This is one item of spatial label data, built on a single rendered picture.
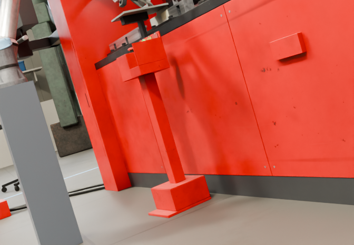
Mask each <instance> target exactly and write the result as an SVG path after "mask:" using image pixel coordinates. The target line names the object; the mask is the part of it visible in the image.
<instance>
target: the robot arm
mask: <svg viewBox="0 0 354 245"><path fill-rule="evenodd" d="M131 1H132V2H133V3H134V4H136V5H137V6H139V7H141V8H142V7H143V6H144V5H145V4H148V5H149V6H154V5H153V4H152V3H151V0H131ZM126 3H127V0H120V3H119V7H124V6H126ZM19 4H20V0H2V1H1V10H0V89H2V88H5V87H9V86H13V85H17V84H21V83H25V82H28V80H27V78H26V76H25V75H24V74H23V72H22V71H21V69H20V67H19V64H18V61H17V60H18V58H17V51H18V43H17V42H16V31H17V22H18V13H19Z"/></svg>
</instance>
